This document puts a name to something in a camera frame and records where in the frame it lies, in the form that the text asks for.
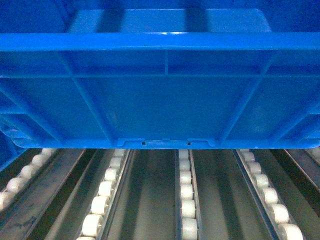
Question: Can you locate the large blue plastic crate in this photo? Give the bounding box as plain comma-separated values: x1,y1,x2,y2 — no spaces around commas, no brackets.
0,0,320,149

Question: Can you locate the dark blue crate upper shelf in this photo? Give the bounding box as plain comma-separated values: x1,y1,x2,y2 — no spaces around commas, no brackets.
0,132,25,171

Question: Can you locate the metal roller flow rack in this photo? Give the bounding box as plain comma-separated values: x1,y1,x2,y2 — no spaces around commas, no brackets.
0,148,320,240

